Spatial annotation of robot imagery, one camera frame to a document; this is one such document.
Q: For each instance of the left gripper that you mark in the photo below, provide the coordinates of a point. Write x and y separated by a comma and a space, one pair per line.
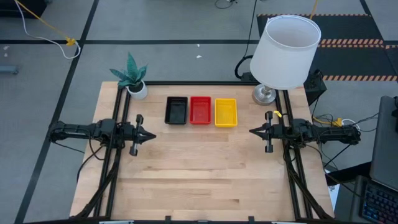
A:
129, 135

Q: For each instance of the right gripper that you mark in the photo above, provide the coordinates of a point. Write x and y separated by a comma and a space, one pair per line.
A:
280, 132

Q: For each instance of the black slotted plastic basket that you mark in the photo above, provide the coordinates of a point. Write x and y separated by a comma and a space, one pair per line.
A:
176, 110

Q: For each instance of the yellow slotted plastic basket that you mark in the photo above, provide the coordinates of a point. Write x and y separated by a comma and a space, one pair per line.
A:
226, 112

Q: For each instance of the red slotted plastic basket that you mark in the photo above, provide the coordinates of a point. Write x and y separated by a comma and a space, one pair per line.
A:
200, 110

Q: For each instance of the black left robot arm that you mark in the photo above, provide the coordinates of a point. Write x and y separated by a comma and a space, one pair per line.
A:
81, 130

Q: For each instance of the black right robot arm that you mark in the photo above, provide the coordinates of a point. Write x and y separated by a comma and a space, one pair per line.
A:
329, 133

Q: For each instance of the yellow tape tag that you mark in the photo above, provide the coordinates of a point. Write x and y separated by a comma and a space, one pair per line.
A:
277, 114

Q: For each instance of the black power strip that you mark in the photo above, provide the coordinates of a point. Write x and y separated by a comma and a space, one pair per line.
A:
248, 76

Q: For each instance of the potted plant white pot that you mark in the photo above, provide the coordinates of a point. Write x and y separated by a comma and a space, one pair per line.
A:
132, 73

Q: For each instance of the black power supply box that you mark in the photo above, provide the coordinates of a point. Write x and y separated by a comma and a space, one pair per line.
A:
315, 87

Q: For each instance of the table lamp white shade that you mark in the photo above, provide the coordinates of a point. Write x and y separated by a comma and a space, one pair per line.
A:
286, 53

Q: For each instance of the black side desk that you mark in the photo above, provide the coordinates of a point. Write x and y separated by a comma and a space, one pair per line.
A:
345, 172

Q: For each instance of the grey closed laptop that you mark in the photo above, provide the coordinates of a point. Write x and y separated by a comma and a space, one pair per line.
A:
385, 140

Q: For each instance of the black hazard striped mat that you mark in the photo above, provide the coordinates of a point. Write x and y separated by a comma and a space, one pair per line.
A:
348, 28

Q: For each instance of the backlit rgb keyboard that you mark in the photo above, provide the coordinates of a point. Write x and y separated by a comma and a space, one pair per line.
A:
379, 205

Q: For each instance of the black cabinet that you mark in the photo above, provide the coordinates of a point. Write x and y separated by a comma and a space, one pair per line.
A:
21, 7

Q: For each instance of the black aluminium table frame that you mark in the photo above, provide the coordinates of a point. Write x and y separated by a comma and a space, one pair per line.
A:
202, 83

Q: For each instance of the grey metal bracket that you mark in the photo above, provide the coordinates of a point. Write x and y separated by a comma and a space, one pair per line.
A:
7, 69

